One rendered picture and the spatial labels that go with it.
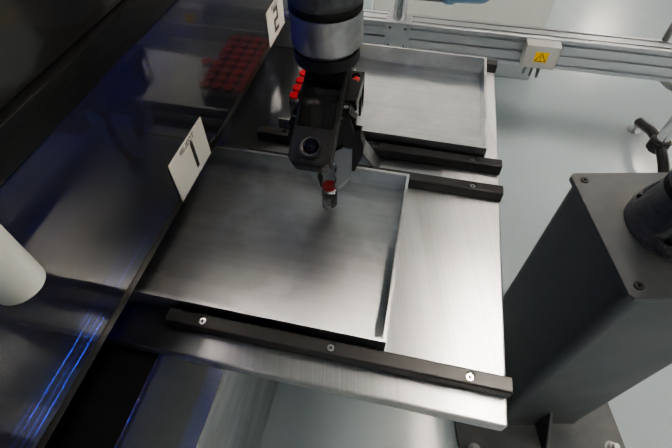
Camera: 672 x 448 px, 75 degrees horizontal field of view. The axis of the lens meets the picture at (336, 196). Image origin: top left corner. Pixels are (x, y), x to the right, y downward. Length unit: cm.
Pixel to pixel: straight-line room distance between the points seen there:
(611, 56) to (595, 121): 62
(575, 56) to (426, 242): 139
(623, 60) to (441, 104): 119
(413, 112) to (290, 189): 28
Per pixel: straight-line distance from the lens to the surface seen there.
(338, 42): 45
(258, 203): 66
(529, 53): 181
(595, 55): 192
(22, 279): 27
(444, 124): 80
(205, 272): 61
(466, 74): 94
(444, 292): 59
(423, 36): 181
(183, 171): 54
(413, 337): 56
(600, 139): 240
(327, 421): 143
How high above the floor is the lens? 139
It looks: 50 degrees down
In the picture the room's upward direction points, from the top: straight up
